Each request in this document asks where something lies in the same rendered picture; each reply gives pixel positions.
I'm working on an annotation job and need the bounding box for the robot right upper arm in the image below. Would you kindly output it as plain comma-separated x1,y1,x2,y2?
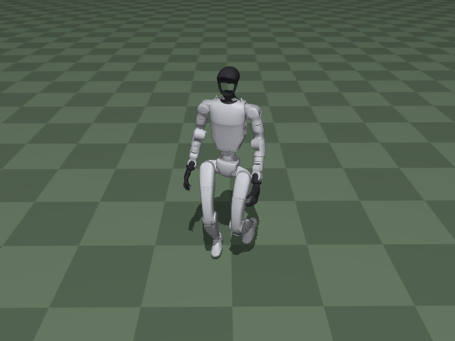
194,99,213,141

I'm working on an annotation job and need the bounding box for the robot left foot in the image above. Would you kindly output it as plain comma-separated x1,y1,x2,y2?
242,217,258,244

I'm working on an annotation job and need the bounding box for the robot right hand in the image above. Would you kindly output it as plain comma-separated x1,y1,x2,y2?
183,161,195,191

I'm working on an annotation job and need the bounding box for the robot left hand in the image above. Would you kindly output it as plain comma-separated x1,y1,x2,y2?
245,173,262,207

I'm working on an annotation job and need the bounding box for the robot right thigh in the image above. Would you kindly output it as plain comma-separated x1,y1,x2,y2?
199,160,218,225

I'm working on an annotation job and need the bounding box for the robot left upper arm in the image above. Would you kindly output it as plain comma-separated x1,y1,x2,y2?
245,103,264,150

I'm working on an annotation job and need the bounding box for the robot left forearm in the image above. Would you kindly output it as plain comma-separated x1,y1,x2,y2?
251,139,266,182

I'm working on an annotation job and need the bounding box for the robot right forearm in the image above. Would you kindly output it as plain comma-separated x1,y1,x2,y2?
188,129,202,167

